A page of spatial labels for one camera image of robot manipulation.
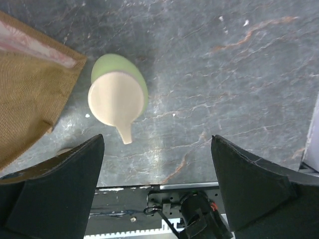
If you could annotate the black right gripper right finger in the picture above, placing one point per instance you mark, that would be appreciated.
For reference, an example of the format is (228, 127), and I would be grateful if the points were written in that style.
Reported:
(262, 199)

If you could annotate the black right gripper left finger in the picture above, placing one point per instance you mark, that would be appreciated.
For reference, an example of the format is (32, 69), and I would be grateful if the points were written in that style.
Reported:
(53, 199)

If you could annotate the large green beige-cap bottle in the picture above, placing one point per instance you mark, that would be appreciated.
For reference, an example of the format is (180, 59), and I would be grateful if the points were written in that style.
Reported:
(118, 94)

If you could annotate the brown canvas tote bag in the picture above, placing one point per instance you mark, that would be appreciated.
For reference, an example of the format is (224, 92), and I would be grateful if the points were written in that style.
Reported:
(37, 76)

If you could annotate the light blue cable duct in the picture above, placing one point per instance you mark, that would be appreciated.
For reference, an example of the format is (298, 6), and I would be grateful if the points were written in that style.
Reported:
(164, 232)

